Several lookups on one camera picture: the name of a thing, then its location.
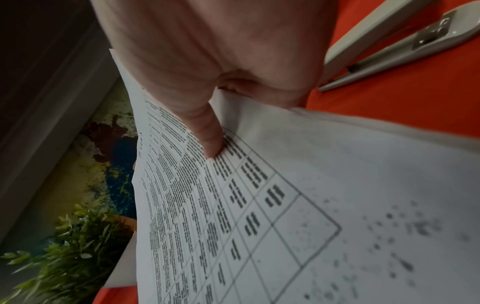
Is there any person's right hand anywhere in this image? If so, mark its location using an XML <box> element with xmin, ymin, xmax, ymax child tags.
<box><xmin>89</xmin><ymin>0</ymin><xmax>341</xmax><ymax>159</ymax></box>

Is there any printed sheet with notched corner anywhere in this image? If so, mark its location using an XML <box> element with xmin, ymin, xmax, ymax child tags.
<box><xmin>102</xmin><ymin>49</ymin><xmax>480</xmax><ymax>304</ymax></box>

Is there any white stapler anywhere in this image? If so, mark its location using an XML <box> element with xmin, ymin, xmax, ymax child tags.
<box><xmin>317</xmin><ymin>0</ymin><xmax>480</xmax><ymax>93</ymax></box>

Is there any red tablecloth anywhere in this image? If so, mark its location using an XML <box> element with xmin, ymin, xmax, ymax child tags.
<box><xmin>91</xmin><ymin>0</ymin><xmax>480</xmax><ymax>304</ymax></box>

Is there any green plant in white pot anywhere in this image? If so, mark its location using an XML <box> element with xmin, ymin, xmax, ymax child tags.
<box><xmin>0</xmin><ymin>203</ymin><xmax>138</xmax><ymax>304</ymax></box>

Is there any colourful wall painting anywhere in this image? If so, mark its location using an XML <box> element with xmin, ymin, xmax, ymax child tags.
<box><xmin>11</xmin><ymin>80</ymin><xmax>140</xmax><ymax>238</ymax></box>

